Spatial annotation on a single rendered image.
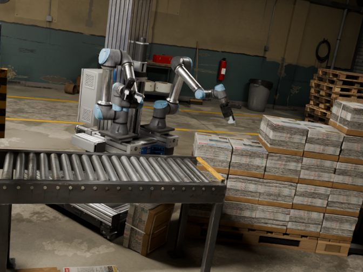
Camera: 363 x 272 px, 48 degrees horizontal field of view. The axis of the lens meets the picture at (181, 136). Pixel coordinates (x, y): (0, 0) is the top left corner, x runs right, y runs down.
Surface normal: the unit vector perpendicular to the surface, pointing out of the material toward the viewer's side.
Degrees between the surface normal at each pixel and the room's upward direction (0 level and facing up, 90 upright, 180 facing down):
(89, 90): 90
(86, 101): 90
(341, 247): 90
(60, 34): 90
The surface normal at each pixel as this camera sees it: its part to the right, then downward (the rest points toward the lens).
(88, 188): 0.32, 0.28
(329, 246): 0.03, 0.25
